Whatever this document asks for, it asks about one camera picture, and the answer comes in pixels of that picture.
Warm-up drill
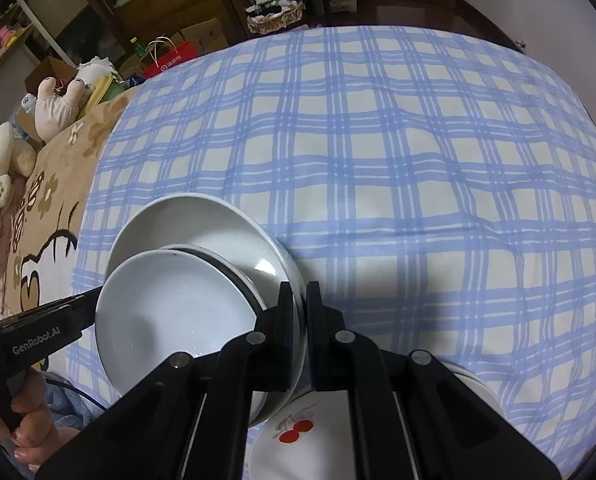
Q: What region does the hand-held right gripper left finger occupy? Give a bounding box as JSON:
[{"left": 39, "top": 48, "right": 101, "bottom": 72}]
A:
[{"left": 35, "top": 280, "right": 296, "bottom": 480}]

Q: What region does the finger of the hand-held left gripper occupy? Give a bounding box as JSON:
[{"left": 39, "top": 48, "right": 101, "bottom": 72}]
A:
[
  {"left": 0, "top": 285, "right": 103, "bottom": 326},
  {"left": 65, "top": 296, "right": 99, "bottom": 345}
]

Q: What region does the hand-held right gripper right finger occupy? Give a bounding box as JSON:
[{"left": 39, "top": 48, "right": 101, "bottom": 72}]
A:
[{"left": 305, "top": 280, "right": 561, "bottom": 480}]

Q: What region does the large white bowl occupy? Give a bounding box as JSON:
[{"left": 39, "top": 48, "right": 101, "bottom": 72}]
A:
[{"left": 95, "top": 247, "right": 261, "bottom": 401}]

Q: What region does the large white cherry plate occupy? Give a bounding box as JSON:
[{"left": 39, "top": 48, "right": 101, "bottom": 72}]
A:
[{"left": 245, "top": 362, "right": 506, "bottom": 480}]

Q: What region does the small white cherry plate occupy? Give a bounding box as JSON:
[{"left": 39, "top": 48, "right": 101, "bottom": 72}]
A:
[{"left": 105, "top": 192, "right": 309, "bottom": 428}]

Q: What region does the person's left hand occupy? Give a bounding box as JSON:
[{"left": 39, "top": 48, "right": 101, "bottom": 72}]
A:
[{"left": 5, "top": 370, "right": 63, "bottom": 468}]

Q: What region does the tan cartoon blanket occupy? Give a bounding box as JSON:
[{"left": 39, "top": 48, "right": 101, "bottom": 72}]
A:
[{"left": 0, "top": 92, "right": 133, "bottom": 321}]

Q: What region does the blue plaid bed sheet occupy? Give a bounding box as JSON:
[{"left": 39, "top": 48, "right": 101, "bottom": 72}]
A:
[{"left": 65, "top": 25, "right": 596, "bottom": 466}]

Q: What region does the pink white plush toy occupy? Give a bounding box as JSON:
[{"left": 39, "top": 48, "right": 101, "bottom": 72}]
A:
[{"left": 22, "top": 77, "right": 96, "bottom": 141}]

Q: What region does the yellow fabric item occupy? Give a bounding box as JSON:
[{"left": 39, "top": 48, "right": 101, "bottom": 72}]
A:
[{"left": 90, "top": 74, "right": 126, "bottom": 106}]

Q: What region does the open cardboard box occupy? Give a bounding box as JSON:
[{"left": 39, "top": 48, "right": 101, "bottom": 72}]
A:
[{"left": 25, "top": 56, "right": 78, "bottom": 86}]

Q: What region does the white-haired doll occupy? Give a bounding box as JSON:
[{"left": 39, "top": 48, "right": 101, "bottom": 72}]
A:
[{"left": 75, "top": 56, "right": 116, "bottom": 91}]

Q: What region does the red paper bag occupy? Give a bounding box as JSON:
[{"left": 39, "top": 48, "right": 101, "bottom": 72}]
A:
[{"left": 142, "top": 37, "right": 199, "bottom": 79}]

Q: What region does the white toy shelf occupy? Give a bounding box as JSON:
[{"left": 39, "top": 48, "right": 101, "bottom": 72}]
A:
[{"left": 0, "top": 0, "right": 71, "bottom": 126}]

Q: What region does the wicker basket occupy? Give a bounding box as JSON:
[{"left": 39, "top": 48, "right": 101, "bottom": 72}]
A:
[{"left": 246, "top": 2, "right": 306, "bottom": 35}]

